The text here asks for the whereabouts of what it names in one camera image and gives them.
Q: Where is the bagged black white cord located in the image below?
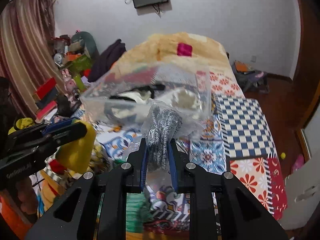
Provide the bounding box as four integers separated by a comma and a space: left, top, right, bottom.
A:
140, 100, 201, 173

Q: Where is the yellow cloth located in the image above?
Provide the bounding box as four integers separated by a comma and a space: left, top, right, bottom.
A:
55, 119, 96, 174

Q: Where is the clear plastic storage box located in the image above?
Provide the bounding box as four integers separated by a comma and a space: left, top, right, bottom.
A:
81, 62, 212, 126

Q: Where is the patchwork bed quilt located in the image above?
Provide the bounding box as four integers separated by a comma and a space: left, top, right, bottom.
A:
85, 66, 287, 234

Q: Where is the red box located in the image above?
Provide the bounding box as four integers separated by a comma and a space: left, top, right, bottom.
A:
33, 77, 56, 101

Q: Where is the pink bunny figurine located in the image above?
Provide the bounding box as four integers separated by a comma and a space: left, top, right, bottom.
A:
60, 68, 80, 106

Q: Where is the striped pink curtain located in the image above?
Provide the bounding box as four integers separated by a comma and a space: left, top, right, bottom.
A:
1, 0, 64, 118

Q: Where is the yellow ball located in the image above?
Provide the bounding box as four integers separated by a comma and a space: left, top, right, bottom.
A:
280, 152, 286, 160

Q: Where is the dark purple clothing pile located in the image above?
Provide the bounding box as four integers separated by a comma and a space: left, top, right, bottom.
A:
87, 39, 126, 83

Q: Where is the green cardboard box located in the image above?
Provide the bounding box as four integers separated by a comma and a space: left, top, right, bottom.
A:
67, 54, 93, 73

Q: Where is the grey bag on floor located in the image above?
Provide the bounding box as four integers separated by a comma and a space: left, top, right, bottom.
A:
232, 61, 270, 94

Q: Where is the pink slipper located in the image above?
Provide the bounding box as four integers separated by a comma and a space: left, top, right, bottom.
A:
291, 154, 304, 173

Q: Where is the beige plush blanket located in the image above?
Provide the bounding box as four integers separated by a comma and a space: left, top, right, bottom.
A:
109, 32, 235, 80

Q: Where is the green plush toy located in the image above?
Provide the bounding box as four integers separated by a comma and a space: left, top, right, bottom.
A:
71, 31, 99, 61

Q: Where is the wooden door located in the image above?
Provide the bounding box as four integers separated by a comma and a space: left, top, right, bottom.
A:
293, 0, 319, 131

